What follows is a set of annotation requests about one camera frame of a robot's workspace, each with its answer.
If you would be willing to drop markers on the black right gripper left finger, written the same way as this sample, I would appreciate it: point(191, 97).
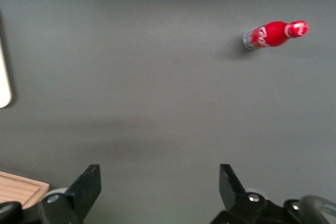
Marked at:
point(81, 192)

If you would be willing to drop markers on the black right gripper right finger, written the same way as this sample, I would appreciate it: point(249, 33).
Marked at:
point(233, 192)

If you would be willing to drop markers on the red coke bottle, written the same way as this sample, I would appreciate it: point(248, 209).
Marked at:
point(273, 33)

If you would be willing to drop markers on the white plastic tray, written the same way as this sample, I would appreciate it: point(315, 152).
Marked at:
point(3, 77)

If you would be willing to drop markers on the wooden two-drawer cabinet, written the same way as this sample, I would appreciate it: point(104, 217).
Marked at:
point(18, 188)

